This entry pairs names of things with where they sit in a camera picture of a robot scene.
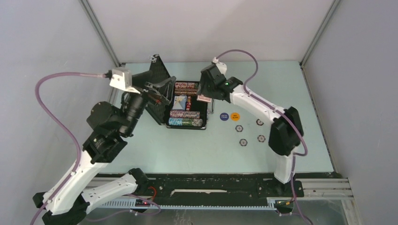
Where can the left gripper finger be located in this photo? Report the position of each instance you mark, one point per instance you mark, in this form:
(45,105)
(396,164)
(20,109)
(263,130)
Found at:
(165,86)
(156,98)

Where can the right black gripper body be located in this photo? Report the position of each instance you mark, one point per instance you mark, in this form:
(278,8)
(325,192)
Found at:
(208,90)

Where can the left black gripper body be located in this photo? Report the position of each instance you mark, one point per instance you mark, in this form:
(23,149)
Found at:
(135,105)

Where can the red playing card deck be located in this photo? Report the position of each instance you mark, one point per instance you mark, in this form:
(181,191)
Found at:
(202,98)

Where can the blue small blind button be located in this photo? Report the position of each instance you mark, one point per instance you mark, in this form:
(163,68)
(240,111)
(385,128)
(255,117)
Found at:
(224,116)

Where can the orange big blind button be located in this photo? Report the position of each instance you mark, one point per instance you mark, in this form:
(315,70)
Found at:
(235,116)

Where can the poker chip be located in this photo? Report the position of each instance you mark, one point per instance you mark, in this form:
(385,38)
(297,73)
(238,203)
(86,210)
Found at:
(261,138)
(259,122)
(239,128)
(243,142)

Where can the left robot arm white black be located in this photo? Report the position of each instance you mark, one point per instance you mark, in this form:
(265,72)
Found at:
(69,201)

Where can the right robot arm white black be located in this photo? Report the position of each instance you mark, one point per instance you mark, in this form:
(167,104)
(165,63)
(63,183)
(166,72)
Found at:
(286,132)

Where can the top red chip row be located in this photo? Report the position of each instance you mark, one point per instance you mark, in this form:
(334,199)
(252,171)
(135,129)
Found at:
(186,85)

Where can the blue playing card deck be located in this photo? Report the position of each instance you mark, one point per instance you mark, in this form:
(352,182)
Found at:
(179,103)

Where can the pink chip row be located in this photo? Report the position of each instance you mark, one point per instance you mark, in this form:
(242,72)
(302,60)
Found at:
(184,114)

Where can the red dice strip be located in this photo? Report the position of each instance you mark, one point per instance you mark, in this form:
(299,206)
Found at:
(188,104)

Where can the blue green chip row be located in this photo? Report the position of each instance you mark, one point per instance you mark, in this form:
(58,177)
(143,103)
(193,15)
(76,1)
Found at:
(185,122)

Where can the black poker case base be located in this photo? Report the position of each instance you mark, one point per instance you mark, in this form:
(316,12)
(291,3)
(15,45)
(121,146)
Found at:
(185,110)

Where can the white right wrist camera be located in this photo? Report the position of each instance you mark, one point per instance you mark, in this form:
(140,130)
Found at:
(220,65)

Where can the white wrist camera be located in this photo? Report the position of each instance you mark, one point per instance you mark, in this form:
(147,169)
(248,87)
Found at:
(121,79)
(220,65)

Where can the silver case handle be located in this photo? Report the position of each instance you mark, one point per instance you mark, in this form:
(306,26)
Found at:
(210,107)

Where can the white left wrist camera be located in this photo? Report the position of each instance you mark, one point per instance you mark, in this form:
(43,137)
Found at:
(121,79)

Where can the white cable duct strip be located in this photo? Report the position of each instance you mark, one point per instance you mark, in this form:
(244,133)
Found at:
(133,204)

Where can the aluminium rail frame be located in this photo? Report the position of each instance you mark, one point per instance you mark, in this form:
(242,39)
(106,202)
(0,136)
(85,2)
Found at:
(335,189)

